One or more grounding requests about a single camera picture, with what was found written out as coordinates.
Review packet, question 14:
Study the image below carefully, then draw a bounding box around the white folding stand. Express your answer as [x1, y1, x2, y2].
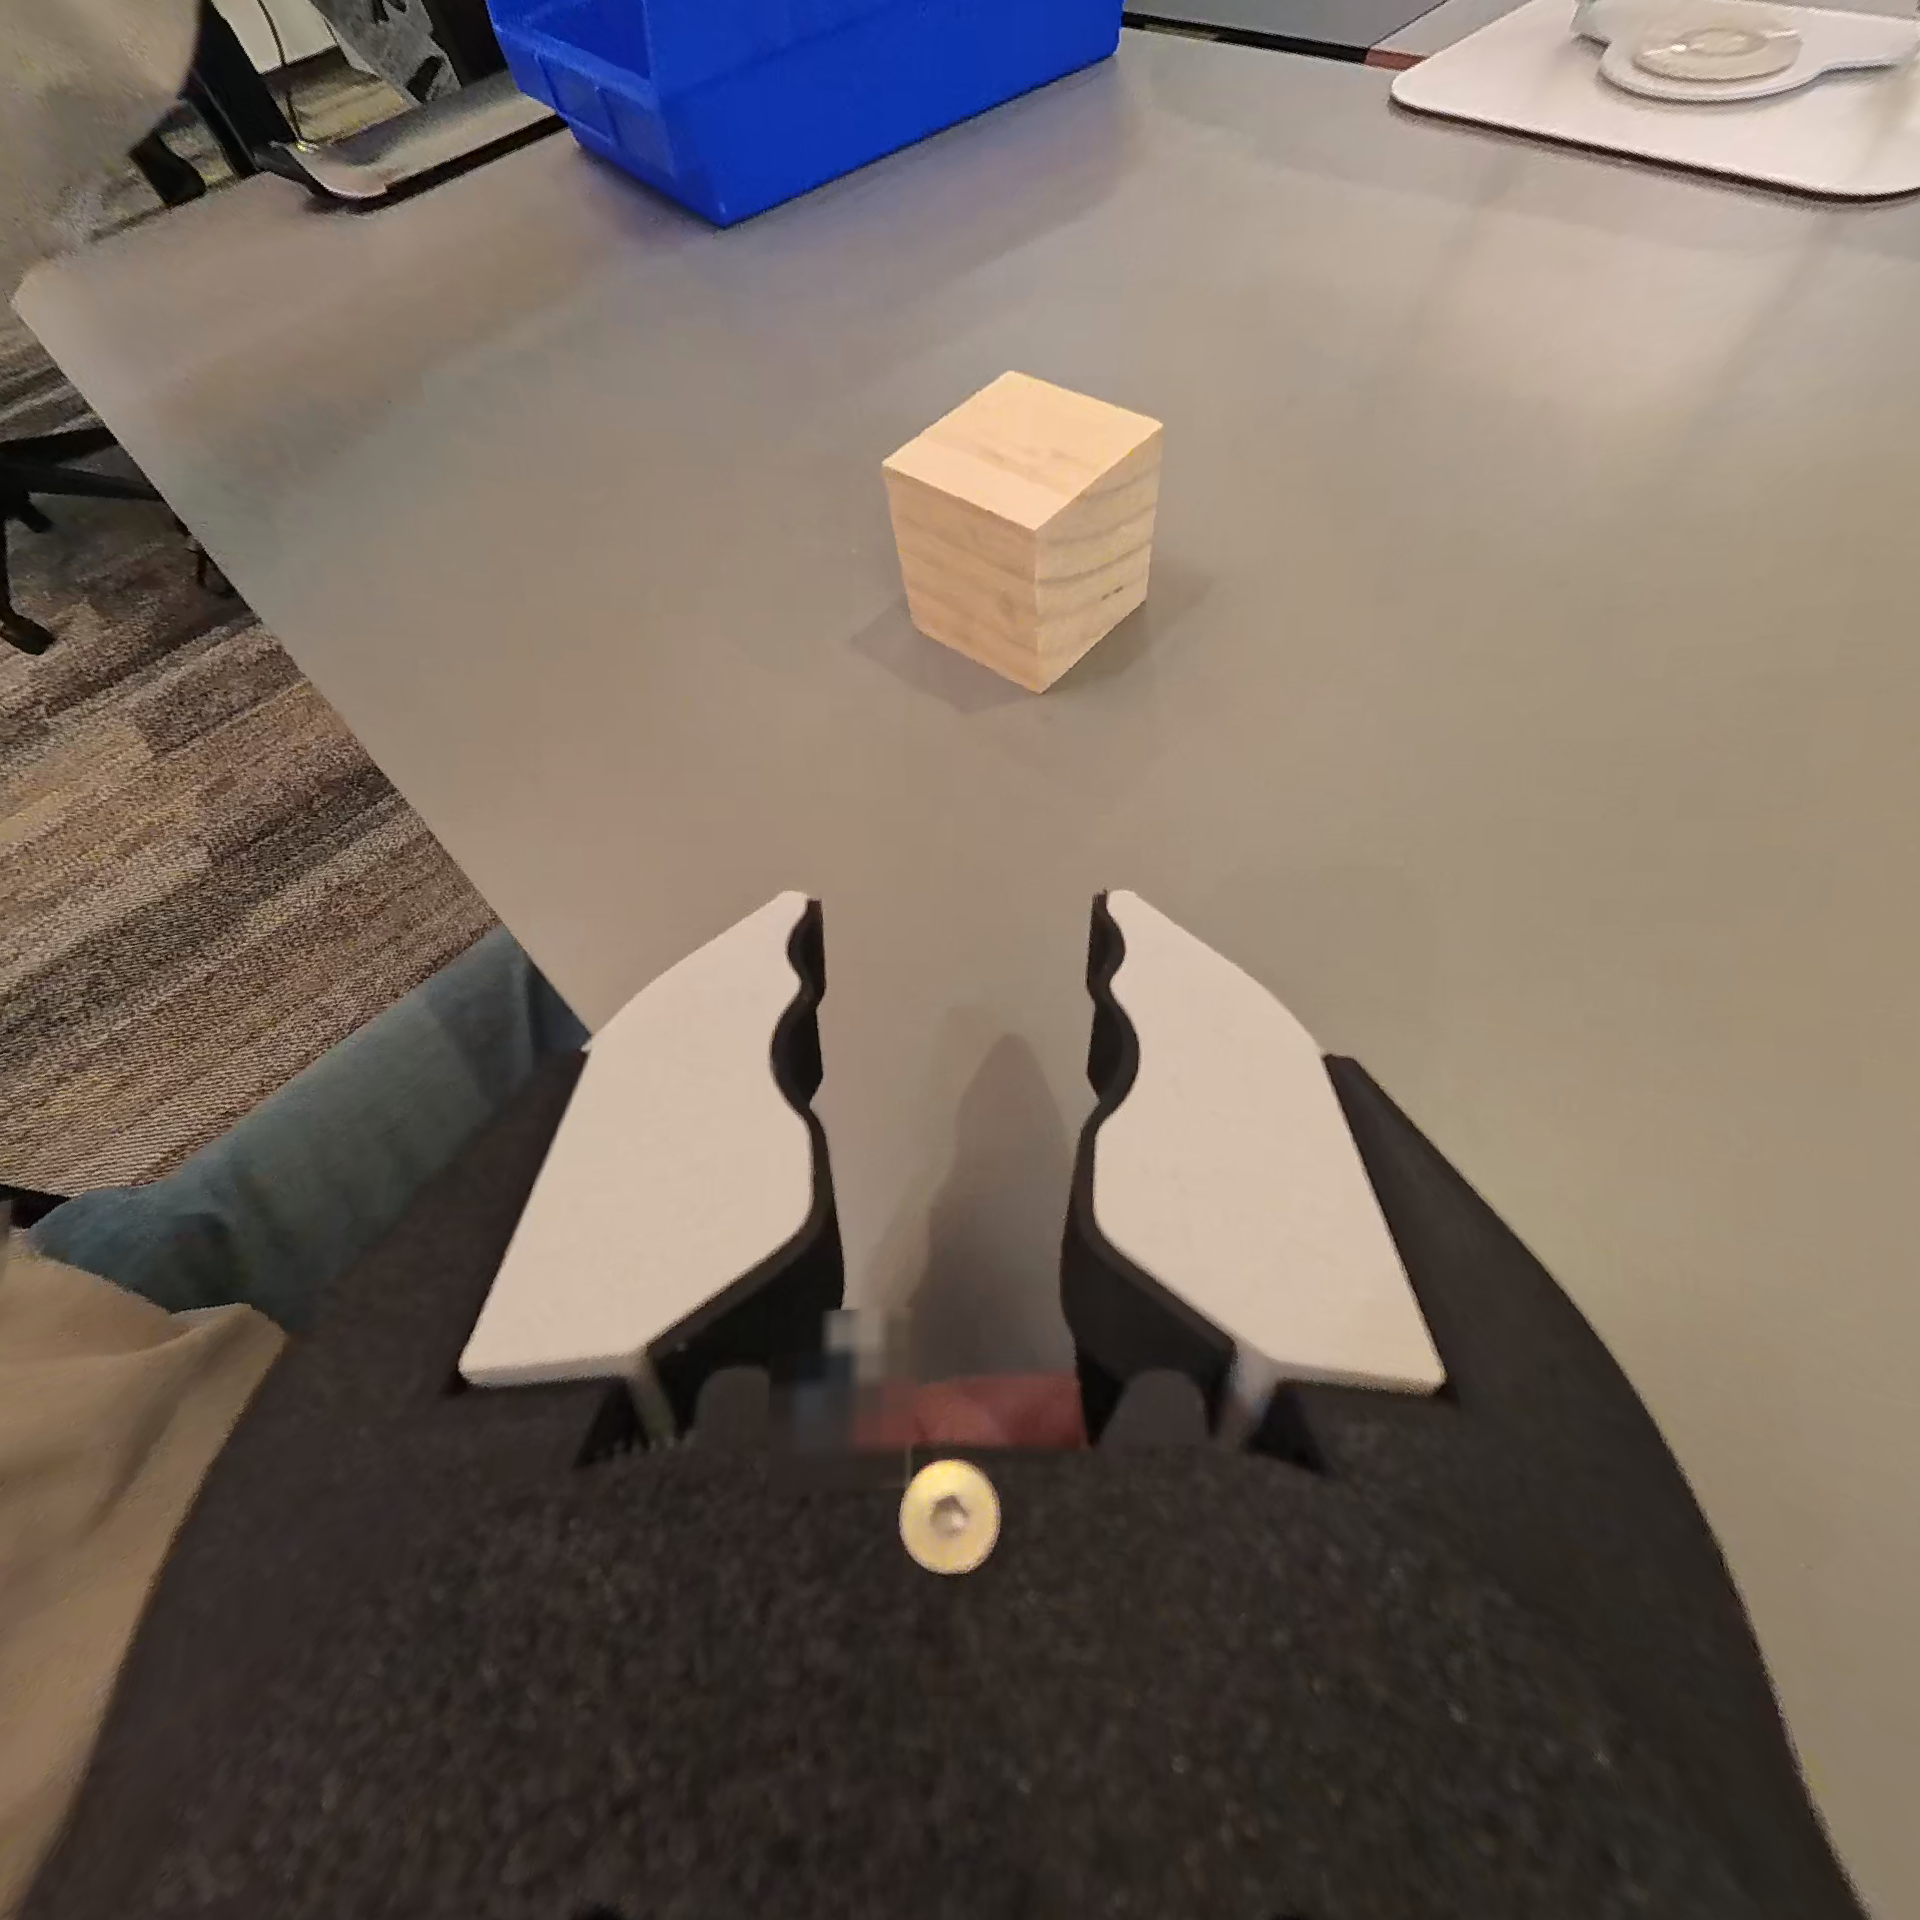
[1390, 0, 1920, 203]

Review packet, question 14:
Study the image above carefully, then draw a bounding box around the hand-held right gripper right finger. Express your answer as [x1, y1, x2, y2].
[1060, 888, 1449, 1401]

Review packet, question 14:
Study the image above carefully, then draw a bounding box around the blue plastic bin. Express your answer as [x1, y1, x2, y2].
[488, 0, 1124, 225]

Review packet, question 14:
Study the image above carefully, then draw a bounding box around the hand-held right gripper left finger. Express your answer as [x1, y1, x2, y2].
[459, 891, 848, 1401]

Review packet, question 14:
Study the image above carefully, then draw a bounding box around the person's trouser leg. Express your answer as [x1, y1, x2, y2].
[0, 930, 597, 1862]

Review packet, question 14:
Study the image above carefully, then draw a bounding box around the large wooden cube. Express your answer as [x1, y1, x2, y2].
[882, 370, 1165, 695]

